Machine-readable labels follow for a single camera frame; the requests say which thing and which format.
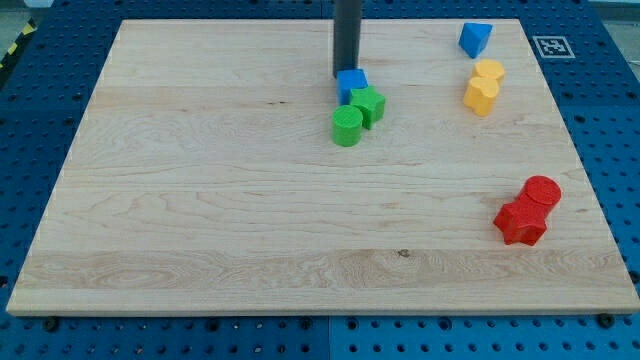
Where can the blue cube block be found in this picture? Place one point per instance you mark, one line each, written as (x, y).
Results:
(346, 81)

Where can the blue triangle block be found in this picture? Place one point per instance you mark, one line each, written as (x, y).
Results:
(474, 38)

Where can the green cylinder block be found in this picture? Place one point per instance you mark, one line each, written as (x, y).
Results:
(347, 125)

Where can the green star block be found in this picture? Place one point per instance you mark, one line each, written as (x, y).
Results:
(371, 103)

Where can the wooden board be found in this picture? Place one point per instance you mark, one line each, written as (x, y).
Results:
(202, 181)

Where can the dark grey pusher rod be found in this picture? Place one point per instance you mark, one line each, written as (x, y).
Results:
(346, 34)

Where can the yellow heart block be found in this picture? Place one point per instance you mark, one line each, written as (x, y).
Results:
(480, 95)

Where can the yellow hexagon block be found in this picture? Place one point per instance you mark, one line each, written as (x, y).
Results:
(489, 68)

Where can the red star block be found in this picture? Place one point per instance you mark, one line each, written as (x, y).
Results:
(521, 222)

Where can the red cylinder block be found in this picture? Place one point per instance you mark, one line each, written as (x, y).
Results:
(539, 194)

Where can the white fiducial marker tag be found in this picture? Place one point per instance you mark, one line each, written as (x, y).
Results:
(553, 47)

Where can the black yellow hazard tape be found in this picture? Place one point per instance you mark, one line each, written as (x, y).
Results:
(17, 48)

